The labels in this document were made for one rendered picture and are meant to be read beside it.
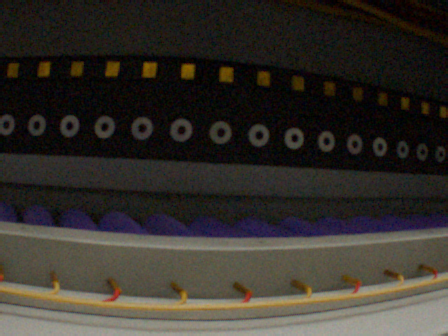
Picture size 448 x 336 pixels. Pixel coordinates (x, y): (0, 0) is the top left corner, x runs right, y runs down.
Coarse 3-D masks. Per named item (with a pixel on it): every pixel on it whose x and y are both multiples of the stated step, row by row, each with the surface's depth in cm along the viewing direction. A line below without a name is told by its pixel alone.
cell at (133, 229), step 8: (104, 216) 28; (112, 216) 28; (120, 216) 27; (104, 224) 27; (112, 224) 27; (120, 224) 26; (128, 224) 26; (136, 224) 26; (112, 232) 26; (120, 232) 25; (128, 232) 24; (136, 232) 24; (144, 232) 24
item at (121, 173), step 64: (192, 192) 34; (256, 192) 35; (320, 192) 37; (384, 192) 38; (0, 320) 16; (64, 320) 17; (128, 320) 19; (192, 320) 20; (256, 320) 20; (320, 320) 20; (384, 320) 20
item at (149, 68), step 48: (0, 96) 31; (48, 96) 32; (96, 96) 33; (144, 96) 34; (192, 96) 35; (240, 96) 35; (288, 96) 36; (336, 96) 37; (384, 96) 38; (0, 144) 31; (48, 144) 32; (96, 144) 33; (144, 144) 34; (192, 144) 35; (240, 144) 36; (336, 144) 38; (432, 144) 40
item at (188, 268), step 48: (0, 240) 18; (48, 240) 19; (96, 240) 19; (144, 240) 20; (192, 240) 21; (240, 240) 22; (288, 240) 23; (336, 240) 23; (384, 240) 23; (432, 240) 24; (0, 288) 16; (48, 288) 19; (96, 288) 19; (144, 288) 20; (192, 288) 20; (240, 288) 20; (288, 288) 21; (336, 288) 22
